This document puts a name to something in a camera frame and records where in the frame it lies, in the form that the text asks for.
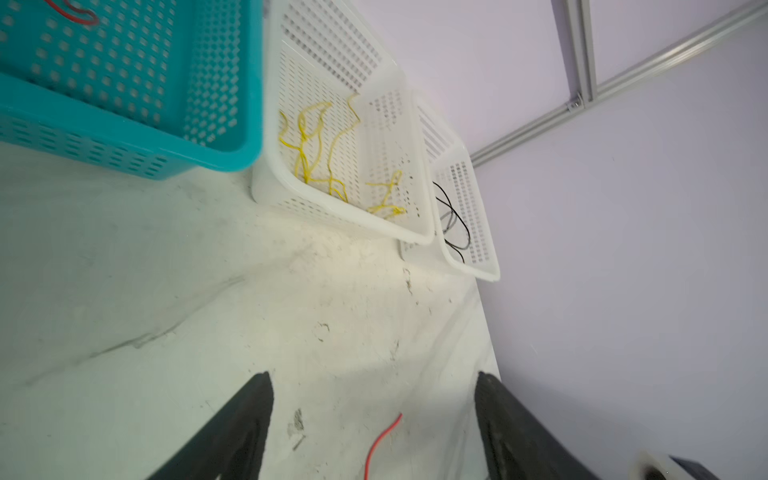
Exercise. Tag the middle white plastic basket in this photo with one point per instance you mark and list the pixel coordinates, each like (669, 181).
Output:
(342, 142)

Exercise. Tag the aluminium frame back bar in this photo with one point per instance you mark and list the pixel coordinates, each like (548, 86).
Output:
(612, 46)

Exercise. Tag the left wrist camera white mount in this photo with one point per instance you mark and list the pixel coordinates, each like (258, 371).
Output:
(660, 466)

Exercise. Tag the right white plastic basket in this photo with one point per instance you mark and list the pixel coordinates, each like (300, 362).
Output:
(463, 242)

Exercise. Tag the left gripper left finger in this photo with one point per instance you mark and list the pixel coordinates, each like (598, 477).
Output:
(231, 444)

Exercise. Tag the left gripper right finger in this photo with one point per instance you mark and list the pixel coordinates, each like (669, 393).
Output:
(516, 444)

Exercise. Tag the white plastic basket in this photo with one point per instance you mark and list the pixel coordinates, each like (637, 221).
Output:
(463, 242)
(342, 142)

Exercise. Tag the teal plastic basket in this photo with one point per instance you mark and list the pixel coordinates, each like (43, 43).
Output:
(148, 88)

